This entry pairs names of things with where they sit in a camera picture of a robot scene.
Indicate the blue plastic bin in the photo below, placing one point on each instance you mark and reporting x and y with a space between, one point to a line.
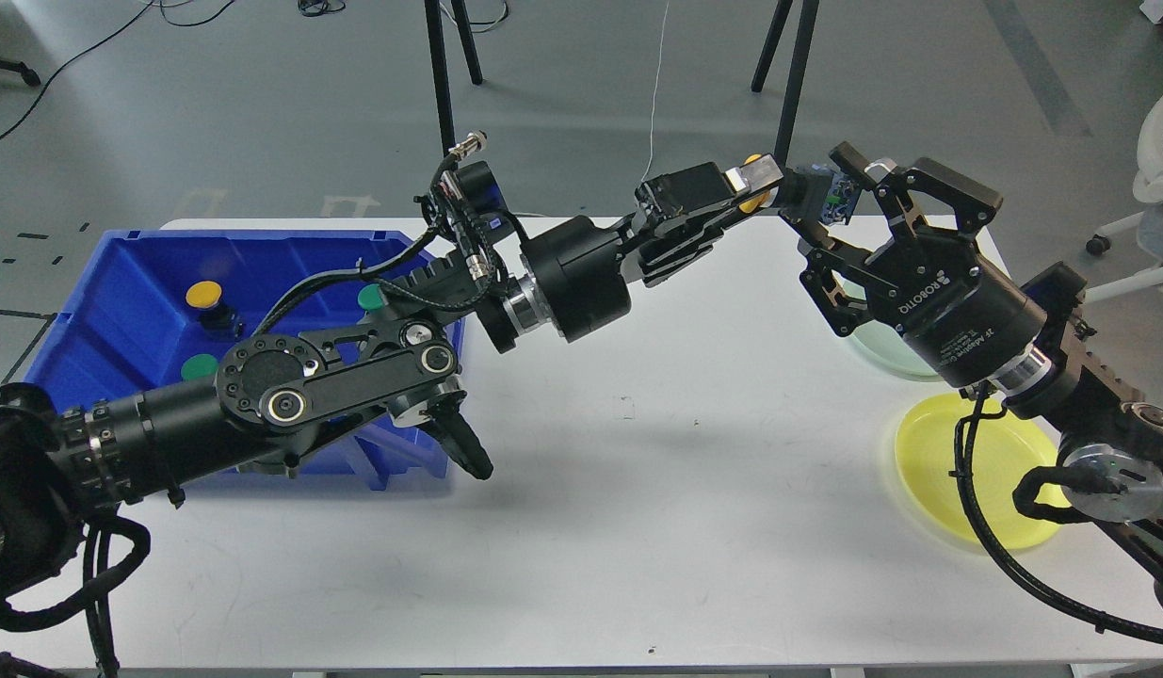
127 327

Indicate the yellow plate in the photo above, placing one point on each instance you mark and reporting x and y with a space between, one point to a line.
1005 449

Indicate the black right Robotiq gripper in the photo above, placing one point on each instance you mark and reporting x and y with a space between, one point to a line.
961 314

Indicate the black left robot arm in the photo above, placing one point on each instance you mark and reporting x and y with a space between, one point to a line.
337 350

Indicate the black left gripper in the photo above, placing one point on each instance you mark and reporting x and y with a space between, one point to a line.
581 271

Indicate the black tripod legs right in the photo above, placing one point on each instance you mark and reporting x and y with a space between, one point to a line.
797 68

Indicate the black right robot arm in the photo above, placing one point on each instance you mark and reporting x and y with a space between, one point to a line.
1109 470

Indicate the yellow push button back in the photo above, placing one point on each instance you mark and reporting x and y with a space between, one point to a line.
218 319

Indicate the white office chair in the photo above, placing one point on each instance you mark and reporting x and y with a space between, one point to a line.
1147 188

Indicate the light green plate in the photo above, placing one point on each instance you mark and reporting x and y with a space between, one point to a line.
881 346

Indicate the green push button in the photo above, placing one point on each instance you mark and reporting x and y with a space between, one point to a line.
199 366
370 298

